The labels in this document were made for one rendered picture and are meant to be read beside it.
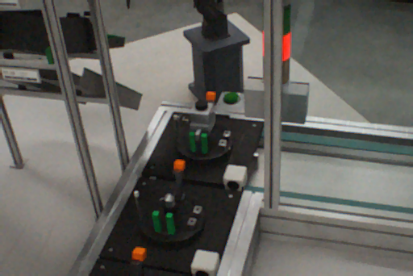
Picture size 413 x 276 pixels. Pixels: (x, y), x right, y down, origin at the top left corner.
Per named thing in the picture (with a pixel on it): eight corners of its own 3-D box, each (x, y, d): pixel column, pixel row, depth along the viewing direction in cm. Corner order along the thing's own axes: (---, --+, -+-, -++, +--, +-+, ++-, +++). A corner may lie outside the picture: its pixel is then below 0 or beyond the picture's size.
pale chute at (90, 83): (96, 101, 155) (101, 85, 155) (138, 110, 150) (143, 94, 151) (33, 77, 129) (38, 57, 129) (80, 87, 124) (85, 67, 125)
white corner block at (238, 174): (228, 177, 134) (227, 163, 132) (248, 179, 133) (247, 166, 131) (223, 190, 131) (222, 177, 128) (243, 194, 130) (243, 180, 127)
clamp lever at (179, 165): (175, 192, 124) (177, 159, 122) (185, 194, 124) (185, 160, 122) (170, 198, 121) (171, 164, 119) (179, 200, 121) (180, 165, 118)
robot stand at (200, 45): (229, 74, 185) (227, 18, 172) (252, 97, 174) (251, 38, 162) (187, 88, 180) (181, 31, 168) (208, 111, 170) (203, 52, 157)
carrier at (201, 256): (139, 182, 134) (132, 140, 127) (242, 198, 129) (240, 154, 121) (99, 262, 116) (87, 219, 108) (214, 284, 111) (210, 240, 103)
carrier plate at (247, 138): (173, 118, 153) (173, 110, 152) (263, 127, 148) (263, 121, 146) (142, 178, 135) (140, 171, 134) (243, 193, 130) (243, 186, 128)
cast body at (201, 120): (198, 119, 140) (195, 94, 135) (215, 120, 139) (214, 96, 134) (188, 140, 133) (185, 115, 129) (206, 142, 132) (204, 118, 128)
